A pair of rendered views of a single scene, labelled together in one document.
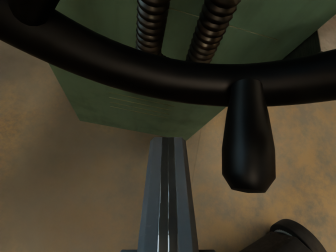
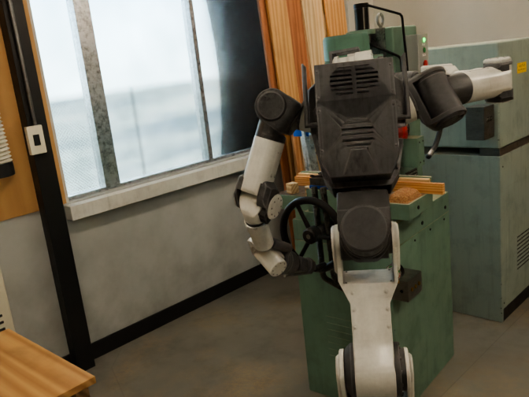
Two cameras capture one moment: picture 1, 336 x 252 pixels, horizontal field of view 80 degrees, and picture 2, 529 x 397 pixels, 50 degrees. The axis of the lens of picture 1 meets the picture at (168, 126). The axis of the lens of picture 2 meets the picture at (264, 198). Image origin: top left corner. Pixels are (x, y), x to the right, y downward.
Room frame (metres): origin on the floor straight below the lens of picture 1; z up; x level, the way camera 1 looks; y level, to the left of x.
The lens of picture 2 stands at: (-0.93, -1.72, 1.46)
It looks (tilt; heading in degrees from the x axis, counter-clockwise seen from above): 14 degrees down; 65
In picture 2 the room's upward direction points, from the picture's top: 6 degrees counter-clockwise
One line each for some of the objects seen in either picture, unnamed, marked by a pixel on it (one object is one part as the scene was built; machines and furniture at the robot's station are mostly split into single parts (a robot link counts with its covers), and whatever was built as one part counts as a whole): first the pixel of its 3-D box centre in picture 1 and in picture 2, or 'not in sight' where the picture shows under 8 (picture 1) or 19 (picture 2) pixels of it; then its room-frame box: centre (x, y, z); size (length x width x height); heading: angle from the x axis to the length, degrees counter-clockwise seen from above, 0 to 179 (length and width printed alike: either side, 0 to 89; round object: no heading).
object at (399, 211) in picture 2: not in sight; (344, 202); (0.29, 0.12, 0.87); 0.61 x 0.30 x 0.06; 114
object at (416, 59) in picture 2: not in sight; (416, 54); (0.73, 0.17, 1.40); 0.10 x 0.06 x 0.16; 24
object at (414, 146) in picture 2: not in sight; (411, 151); (0.62, 0.10, 1.02); 0.09 x 0.07 x 0.12; 114
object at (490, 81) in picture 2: not in sight; (485, 83); (0.41, -0.49, 1.31); 0.22 x 0.12 x 0.13; 1
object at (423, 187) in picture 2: not in sight; (363, 184); (0.40, 0.14, 0.92); 0.67 x 0.02 x 0.04; 114
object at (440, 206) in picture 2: not in sight; (373, 214); (0.49, 0.22, 0.76); 0.57 x 0.45 x 0.09; 24
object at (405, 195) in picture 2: not in sight; (404, 193); (0.41, -0.10, 0.92); 0.14 x 0.09 x 0.04; 24
